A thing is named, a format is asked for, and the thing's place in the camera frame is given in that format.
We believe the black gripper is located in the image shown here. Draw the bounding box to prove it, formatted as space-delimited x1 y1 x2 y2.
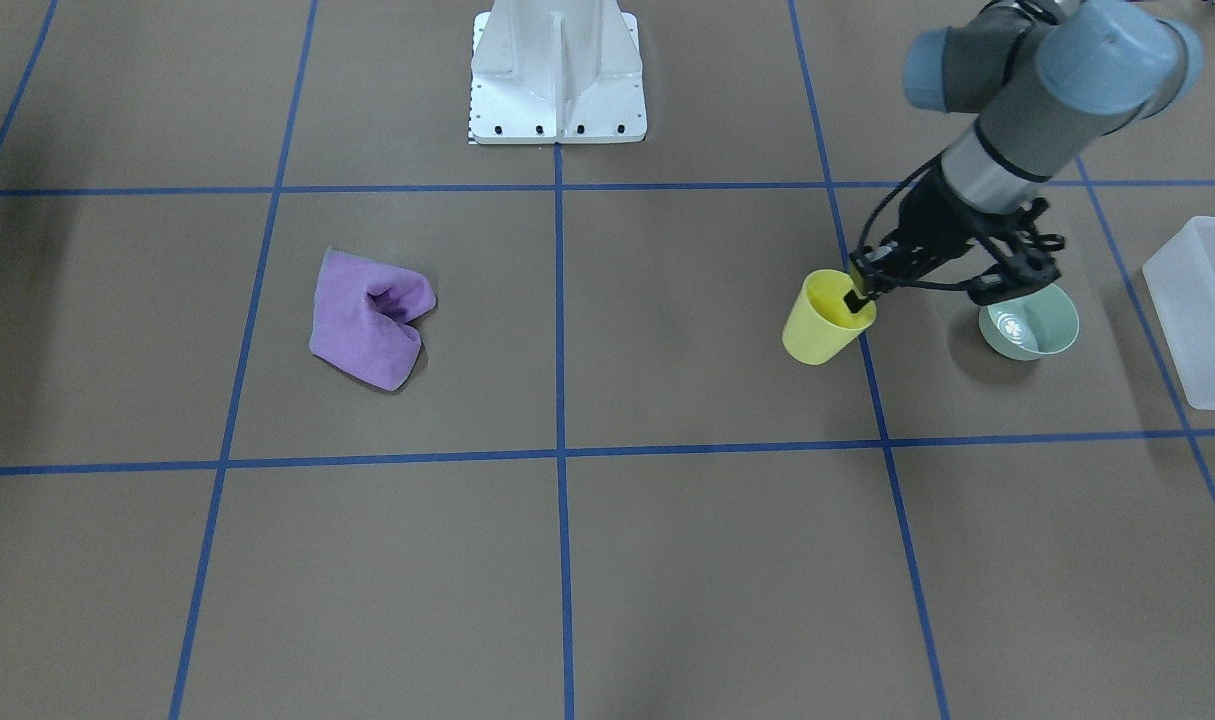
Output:
844 160 1066 314

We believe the yellow plastic cup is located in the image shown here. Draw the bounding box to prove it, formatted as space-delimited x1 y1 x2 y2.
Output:
782 270 877 365

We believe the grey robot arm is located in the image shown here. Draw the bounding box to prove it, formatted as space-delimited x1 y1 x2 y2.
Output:
843 1 1205 313

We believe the clear plastic storage box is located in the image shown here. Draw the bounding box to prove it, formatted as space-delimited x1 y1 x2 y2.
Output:
1142 217 1215 410

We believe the purple cloth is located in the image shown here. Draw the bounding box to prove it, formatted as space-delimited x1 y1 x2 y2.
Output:
307 249 437 392

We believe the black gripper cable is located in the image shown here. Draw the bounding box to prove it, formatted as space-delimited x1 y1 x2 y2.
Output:
851 158 978 293

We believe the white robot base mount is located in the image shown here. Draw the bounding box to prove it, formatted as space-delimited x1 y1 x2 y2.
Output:
467 1 648 144

